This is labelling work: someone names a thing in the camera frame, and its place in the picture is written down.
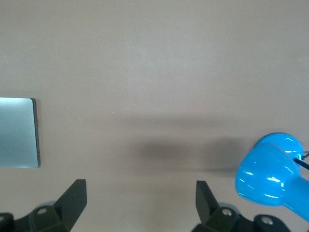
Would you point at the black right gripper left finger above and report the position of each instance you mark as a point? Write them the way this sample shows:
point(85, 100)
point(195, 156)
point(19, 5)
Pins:
point(72, 203)

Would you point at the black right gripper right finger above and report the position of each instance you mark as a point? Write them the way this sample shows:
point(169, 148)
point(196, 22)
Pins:
point(207, 205)

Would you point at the silver laptop with black keyboard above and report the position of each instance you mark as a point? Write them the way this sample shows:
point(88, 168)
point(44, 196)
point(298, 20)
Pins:
point(17, 133)

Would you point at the glossy blue desk lamp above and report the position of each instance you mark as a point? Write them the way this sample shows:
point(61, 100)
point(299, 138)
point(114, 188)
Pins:
point(265, 174)

